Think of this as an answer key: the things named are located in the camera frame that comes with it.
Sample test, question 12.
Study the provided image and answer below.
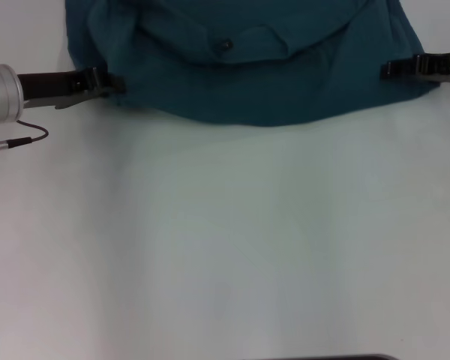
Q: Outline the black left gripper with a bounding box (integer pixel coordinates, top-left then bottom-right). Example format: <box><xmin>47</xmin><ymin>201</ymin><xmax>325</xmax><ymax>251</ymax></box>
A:
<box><xmin>16</xmin><ymin>66</ymin><xmax>128</xmax><ymax>111</ymax></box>

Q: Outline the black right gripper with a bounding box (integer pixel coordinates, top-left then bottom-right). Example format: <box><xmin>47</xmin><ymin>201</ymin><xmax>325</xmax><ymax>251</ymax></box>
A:
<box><xmin>379</xmin><ymin>51</ymin><xmax>450</xmax><ymax>85</ymax></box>

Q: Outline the teal t-shirt with beige print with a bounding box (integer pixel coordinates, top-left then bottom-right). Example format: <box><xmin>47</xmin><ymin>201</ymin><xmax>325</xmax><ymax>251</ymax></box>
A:
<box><xmin>65</xmin><ymin>0</ymin><xmax>442</xmax><ymax>128</ymax></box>

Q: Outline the left gripper cable with connector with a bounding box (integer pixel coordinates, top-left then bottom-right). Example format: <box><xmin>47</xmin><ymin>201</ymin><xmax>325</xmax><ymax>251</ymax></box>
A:
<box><xmin>0</xmin><ymin>119</ymin><xmax>50</xmax><ymax>159</ymax></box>

